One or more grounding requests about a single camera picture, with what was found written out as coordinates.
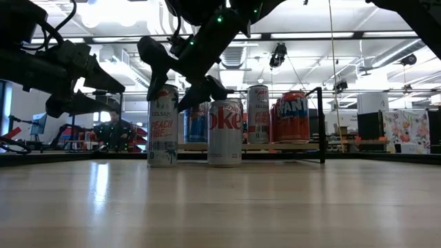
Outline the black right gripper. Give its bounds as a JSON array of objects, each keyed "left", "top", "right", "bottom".
[{"left": 136, "top": 15, "right": 251, "bottom": 113}]

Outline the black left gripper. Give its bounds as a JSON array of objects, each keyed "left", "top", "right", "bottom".
[{"left": 0, "top": 48, "right": 126, "bottom": 119}]

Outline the Red Bull sugarfree can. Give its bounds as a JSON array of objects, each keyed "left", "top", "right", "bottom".
[{"left": 183, "top": 101, "right": 209, "bottom": 144}]

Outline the silver Diet Coke can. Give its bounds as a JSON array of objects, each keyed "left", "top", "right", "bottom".
[
  {"left": 207, "top": 99, "right": 244, "bottom": 169},
  {"left": 229, "top": 97, "right": 246, "bottom": 111}
]

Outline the white can with black top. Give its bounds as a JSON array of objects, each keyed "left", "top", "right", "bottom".
[{"left": 147, "top": 83, "right": 179, "bottom": 169}]

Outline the white Celsius can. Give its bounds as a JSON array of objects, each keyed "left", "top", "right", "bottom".
[{"left": 246, "top": 85, "right": 270, "bottom": 145}]

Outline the red plastic crate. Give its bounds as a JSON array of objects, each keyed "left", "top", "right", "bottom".
[{"left": 61, "top": 127, "right": 92, "bottom": 141}]

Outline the person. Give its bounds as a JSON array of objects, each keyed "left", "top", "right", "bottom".
[{"left": 92, "top": 109, "right": 137, "bottom": 152}]

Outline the white hanging cloth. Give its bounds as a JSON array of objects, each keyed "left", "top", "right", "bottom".
[{"left": 178, "top": 112, "right": 185, "bottom": 144}]

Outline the small monitor on stand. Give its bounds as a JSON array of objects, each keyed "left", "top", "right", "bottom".
[{"left": 30, "top": 112, "right": 48, "bottom": 136}]

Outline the red storage rack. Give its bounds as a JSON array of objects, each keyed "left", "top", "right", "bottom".
[{"left": 129, "top": 124, "right": 148, "bottom": 152}]

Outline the red angled bar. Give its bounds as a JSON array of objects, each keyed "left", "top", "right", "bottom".
[{"left": 3, "top": 126, "right": 22, "bottom": 141}]

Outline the black ceiling spot lamp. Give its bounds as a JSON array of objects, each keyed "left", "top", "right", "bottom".
[{"left": 400, "top": 53, "right": 418, "bottom": 67}]

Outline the floral patterned cloth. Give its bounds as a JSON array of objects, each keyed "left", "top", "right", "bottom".
[{"left": 382, "top": 110, "right": 431, "bottom": 155}]

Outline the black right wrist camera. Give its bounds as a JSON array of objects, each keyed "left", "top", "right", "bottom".
[{"left": 167, "top": 33, "right": 189, "bottom": 58}]

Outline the black background rig frame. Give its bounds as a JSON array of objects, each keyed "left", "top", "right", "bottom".
[{"left": 70, "top": 90, "right": 124, "bottom": 152}]

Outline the silver ventilation duct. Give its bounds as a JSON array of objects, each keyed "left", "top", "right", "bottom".
[{"left": 218, "top": 23, "right": 258, "bottom": 70}]

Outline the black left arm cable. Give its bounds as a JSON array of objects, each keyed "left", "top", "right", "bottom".
[{"left": 20, "top": 0, "right": 77, "bottom": 52}]

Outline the black coiled cable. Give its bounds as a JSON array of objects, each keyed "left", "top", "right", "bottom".
[{"left": 0, "top": 136, "right": 32, "bottom": 155}]

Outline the black metal rack frame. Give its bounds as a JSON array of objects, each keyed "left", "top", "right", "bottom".
[{"left": 172, "top": 87, "right": 327, "bottom": 165}]

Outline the black table rig frame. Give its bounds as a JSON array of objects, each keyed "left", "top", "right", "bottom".
[{"left": 0, "top": 150, "right": 441, "bottom": 167}]

